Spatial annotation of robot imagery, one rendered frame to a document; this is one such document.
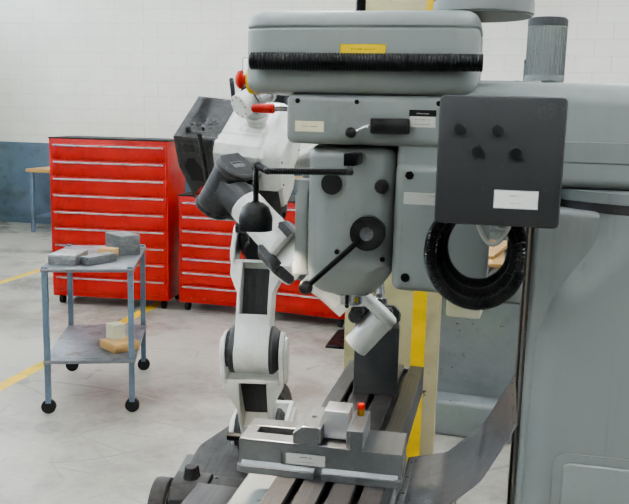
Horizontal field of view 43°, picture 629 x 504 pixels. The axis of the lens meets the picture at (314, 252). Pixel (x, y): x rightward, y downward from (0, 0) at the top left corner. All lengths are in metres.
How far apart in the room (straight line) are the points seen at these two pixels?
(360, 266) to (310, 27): 0.49
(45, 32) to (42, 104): 1.02
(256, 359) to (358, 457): 0.73
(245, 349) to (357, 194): 0.85
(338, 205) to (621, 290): 0.57
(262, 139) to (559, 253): 0.93
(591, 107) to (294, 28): 0.59
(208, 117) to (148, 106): 9.50
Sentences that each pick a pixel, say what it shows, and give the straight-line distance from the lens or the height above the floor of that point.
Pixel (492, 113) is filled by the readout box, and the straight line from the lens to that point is 1.34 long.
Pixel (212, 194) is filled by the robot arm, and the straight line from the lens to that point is 2.07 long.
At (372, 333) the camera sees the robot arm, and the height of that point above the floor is 1.18.
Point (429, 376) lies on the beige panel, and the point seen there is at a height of 0.57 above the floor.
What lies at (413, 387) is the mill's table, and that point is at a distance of 2.30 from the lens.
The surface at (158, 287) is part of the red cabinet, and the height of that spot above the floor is 0.20.
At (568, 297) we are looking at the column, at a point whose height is 1.37.
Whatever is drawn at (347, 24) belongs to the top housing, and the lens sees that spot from 1.61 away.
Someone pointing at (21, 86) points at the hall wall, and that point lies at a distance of 12.73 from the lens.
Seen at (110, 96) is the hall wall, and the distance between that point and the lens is 12.02.
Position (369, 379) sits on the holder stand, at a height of 0.98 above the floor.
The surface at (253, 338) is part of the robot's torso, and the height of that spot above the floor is 1.04.
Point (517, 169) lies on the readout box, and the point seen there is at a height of 1.61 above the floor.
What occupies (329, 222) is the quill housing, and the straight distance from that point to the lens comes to 1.66.
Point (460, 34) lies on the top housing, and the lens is 1.59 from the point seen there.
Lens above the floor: 1.69
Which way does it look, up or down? 10 degrees down
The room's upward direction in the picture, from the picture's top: 1 degrees clockwise
